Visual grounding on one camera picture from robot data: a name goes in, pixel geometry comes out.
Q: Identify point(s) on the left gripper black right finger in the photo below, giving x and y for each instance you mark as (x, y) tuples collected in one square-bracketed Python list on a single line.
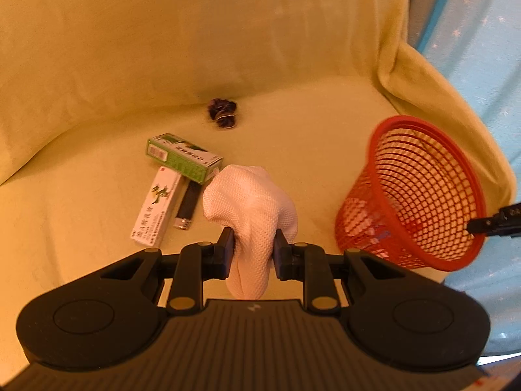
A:
[(394, 315)]

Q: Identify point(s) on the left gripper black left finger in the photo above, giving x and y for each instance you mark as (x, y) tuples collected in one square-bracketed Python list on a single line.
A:
[(116, 312)]

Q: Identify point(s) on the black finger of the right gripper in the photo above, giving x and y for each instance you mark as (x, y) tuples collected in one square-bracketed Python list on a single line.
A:
[(489, 226)]

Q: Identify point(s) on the orange mesh waste basket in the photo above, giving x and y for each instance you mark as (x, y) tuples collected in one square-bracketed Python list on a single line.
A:
[(413, 199)]

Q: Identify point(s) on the white bird ointment box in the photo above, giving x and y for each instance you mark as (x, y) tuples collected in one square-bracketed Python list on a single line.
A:
[(149, 228)]

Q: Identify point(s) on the black ointment tube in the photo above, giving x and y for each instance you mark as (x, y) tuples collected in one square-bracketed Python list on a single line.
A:
[(187, 207)]

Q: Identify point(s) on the green white medicine box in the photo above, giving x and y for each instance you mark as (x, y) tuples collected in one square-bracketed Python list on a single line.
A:
[(190, 160)]

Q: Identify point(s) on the white mesh sock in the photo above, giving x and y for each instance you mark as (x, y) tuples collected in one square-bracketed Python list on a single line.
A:
[(246, 199)]

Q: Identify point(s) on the light blue star curtain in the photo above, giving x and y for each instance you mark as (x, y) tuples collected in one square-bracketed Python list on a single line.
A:
[(475, 45)]

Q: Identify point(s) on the dark brown hair scrunchie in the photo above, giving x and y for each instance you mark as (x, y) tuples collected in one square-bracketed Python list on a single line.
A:
[(223, 113)]

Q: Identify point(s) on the yellow sofa cover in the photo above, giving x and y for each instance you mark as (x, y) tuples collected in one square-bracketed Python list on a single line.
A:
[(85, 84)]

